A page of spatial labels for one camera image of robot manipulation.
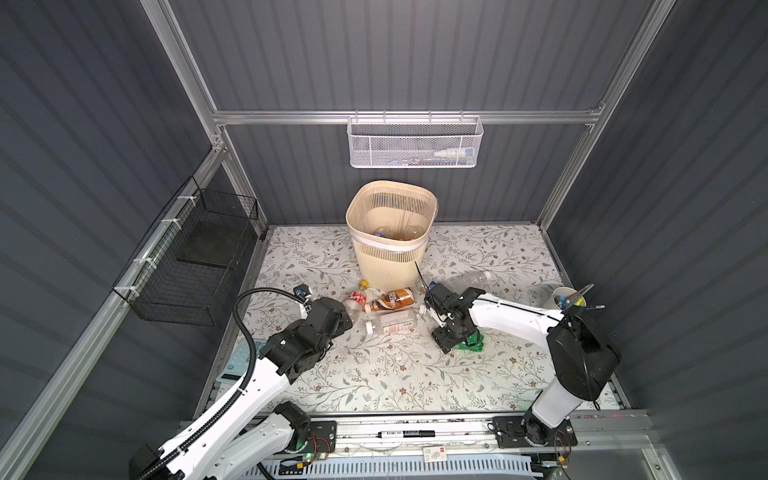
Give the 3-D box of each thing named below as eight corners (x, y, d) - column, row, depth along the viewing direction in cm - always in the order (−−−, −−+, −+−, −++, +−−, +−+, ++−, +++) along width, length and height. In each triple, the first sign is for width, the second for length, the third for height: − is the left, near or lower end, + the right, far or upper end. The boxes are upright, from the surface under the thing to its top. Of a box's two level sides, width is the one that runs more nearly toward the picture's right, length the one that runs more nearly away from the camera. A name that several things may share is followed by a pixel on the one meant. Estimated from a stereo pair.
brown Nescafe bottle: (367, 317, 96) (366, 309, 92) (364, 304, 99) (363, 296, 95) (414, 306, 98) (415, 298, 94) (410, 294, 101) (410, 286, 97)
